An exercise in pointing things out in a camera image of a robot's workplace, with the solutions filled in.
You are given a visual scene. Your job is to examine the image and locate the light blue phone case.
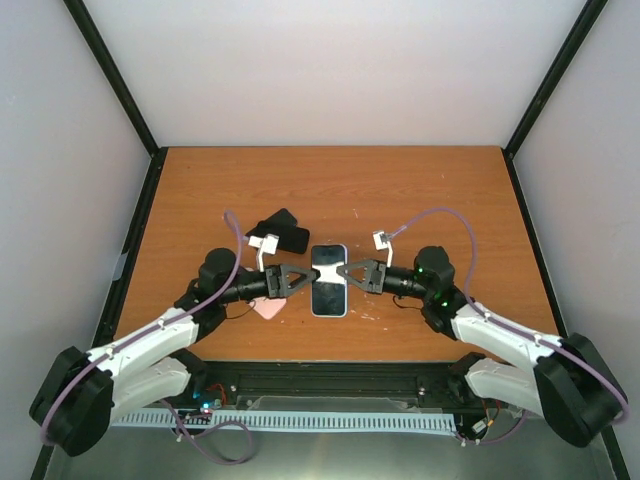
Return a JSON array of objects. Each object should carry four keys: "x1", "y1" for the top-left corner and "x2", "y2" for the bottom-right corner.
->
[{"x1": 310, "y1": 243, "x2": 349, "y2": 319}]

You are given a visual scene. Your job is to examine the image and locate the pink phone case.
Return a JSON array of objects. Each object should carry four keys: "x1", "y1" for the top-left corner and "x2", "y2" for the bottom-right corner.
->
[{"x1": 249, "y1": 297, "x2": 287, "y2": 320}]

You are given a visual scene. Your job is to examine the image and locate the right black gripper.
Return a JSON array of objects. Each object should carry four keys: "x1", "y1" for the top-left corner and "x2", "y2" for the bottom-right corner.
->
[{"x1": 336, "y1": 259, "x2": 431, "y2": 300}]

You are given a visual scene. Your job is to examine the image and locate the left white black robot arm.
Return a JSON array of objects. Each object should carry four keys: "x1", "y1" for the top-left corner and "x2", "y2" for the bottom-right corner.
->
[{"x1": 29, "y1": 248, "x2": 319, "y2": 456}]

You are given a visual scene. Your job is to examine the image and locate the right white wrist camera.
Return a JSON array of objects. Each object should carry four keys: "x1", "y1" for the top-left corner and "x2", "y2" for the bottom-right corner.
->
[{"x1": 372, "y1": 230, "x2": 394, "y2": 267}]

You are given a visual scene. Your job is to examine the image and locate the black aluminium frame rail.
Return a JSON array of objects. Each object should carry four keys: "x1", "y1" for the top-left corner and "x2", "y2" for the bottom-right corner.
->
[{"x1": 186, "y1": 361, "x2": 484, "y2": 414}]

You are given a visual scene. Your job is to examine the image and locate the light blue cable duct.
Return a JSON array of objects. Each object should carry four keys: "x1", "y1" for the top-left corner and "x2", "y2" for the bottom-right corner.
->
[{"x1": 112, "y1": 408, "x2": 459, "y2": 434}]

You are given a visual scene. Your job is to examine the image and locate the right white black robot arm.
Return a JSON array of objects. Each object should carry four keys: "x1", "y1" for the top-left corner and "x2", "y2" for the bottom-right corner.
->
[{"x1": 336, "y1": 246, "x2": 630, "y2": 447}]

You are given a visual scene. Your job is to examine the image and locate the black phone case rear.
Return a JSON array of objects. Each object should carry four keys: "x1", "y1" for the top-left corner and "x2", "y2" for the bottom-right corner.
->
[{"x1": 245, "y1": 208, "x2": 298, "y2": 238}]

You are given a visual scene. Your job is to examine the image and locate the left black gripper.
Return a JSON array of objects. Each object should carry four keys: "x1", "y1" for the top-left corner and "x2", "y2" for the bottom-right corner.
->
[{"x1": 220, "y1": 263, "x2": 316, "y2": 303}]

